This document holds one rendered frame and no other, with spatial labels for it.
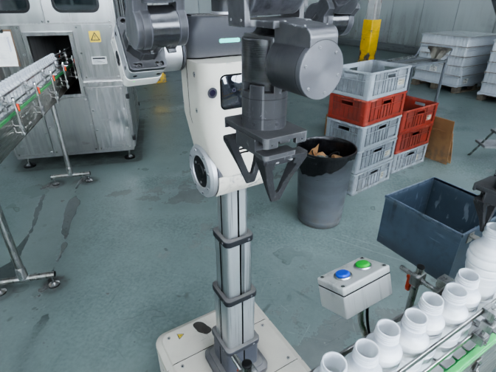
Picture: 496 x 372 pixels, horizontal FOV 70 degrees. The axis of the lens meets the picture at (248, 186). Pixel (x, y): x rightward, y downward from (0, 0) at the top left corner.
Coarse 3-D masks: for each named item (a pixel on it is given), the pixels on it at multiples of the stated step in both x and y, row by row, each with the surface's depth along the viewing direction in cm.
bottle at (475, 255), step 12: (492, 228) 69; (480, 240) 69; (492, 240) 66; (468, 252) 70; (480, 252) 68; (492, 252) 67; (468, 264) 71; (480, 264) 68; (492, 264) 67; (480, 276) 69; (492, 276) 68; (480, 288) 70; (492, 288) 70; (480, 300) 71
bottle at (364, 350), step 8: (360, 344) 55; (368, 344) 55; (352, 352) 55; (360, 352) 56; (368, 352) 56; (376, 352) 54; (352, 360) 55; (360, 360) 53; (368, 360) 52; (376, 360) 53; (352, 368) 55; (360, 368) 54; (368, 368) 53; (376, 368) 54
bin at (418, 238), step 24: (408, 192) 146; (432, 192) 155; (456, 192) 146; (384, 216) 142; (408, 216) 132; (432, 216) 158; (456, 216) 148; (384, 240) 145; (408, 240) 135; (432, 240) 126; (456, 240) 118; (432, 264) 129; (456, 264) 123
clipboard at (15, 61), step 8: (0, 32) 318; (8, 32) 320; (0, 40) 321; (8, 40) 323; (0, 48) 324; (8, 48) 325; (0, 56) 327; (8, 56) 328; (16, 56) 329; (0, 64) 329; (8, 64) 331; (16, 64) 331
